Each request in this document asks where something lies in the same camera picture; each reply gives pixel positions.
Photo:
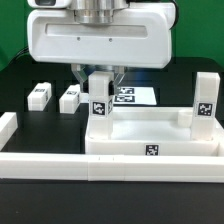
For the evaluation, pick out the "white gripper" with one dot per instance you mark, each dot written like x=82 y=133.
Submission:
x=110 y=34

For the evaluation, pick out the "white desk top tray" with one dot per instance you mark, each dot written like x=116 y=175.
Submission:
x=154 y=131

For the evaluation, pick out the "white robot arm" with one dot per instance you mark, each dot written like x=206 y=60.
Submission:
x=107 y=33

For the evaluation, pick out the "fiducial marker sheet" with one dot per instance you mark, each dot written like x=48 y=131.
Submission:
x=135 y=95

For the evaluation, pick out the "white U-shaped fence wall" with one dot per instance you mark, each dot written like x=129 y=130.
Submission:
x=166 y=161

